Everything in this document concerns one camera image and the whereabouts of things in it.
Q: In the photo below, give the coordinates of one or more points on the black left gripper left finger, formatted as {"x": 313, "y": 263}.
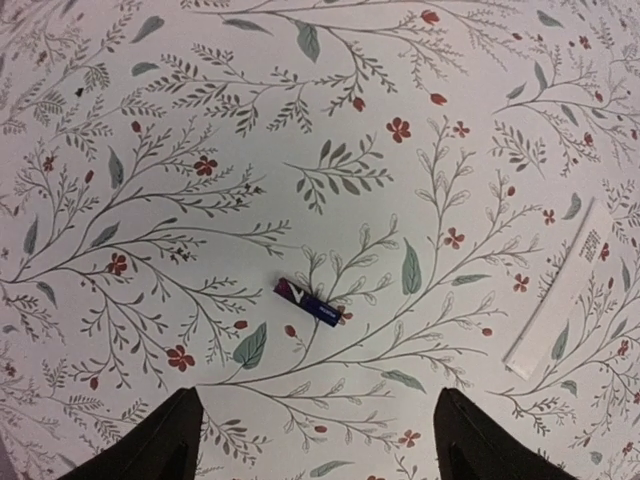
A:
{"x": 165, "y": 445}

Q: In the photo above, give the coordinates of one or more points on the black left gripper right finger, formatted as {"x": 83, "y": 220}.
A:
{"x": 471, "y": 445}

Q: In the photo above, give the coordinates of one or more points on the floral patterned table mat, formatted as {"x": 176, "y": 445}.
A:
{"x": 421, "y": 166}

